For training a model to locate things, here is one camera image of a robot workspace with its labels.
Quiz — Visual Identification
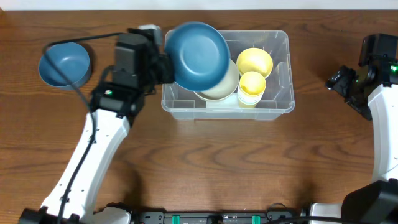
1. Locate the dark blue bowl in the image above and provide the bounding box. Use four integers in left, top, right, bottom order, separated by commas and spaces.
38, 42, 91, 90
165, 22, 230, 91

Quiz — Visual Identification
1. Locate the large cream bowl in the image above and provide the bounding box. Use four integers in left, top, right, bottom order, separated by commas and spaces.
195, 60, 240, 101

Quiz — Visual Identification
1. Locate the yellow plastic cup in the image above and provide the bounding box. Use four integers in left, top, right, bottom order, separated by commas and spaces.
239, 72, 267, 96
238, 102, 256, 108

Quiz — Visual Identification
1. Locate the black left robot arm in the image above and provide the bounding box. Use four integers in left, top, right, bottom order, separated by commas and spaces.
19, 24, 174, 224

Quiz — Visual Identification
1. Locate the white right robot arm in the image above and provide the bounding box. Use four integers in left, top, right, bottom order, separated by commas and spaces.
309, 34, 397, 223

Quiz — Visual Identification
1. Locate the clear plastic storage container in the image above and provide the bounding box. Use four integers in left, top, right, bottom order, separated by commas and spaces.
161, 30, 295, 121

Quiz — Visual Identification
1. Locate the black left camera cable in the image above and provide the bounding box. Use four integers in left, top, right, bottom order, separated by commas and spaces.
42, 32, 125, 224

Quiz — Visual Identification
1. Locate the black mounting rail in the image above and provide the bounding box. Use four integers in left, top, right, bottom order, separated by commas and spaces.
130, 208, 298, 224

